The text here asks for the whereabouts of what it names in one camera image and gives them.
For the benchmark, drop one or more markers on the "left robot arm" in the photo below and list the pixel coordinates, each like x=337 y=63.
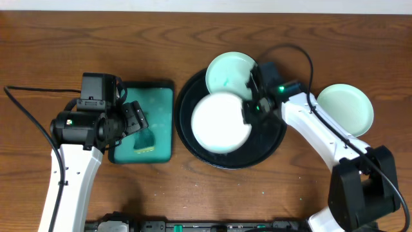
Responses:
x=102 y=118

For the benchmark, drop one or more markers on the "mint plate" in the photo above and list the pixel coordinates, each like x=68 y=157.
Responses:
x=349 y=107
x=230 y=72

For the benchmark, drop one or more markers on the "black round tray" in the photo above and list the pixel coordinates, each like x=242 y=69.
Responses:
x=261 y=143

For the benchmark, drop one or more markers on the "green scrubbing sponge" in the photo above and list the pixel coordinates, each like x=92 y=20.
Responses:
x=144 y=141

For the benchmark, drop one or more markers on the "white plate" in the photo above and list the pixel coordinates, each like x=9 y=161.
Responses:
x=217 y=123

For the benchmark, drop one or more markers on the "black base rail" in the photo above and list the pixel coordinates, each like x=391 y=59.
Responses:
x=117 y=221

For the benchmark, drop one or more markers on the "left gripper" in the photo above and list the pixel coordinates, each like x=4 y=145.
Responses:
x=134 y=116

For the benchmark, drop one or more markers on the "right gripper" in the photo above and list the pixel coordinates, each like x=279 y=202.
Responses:
x=253 y=93

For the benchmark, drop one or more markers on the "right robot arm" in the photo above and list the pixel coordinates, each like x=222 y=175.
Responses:
x=363 y=186

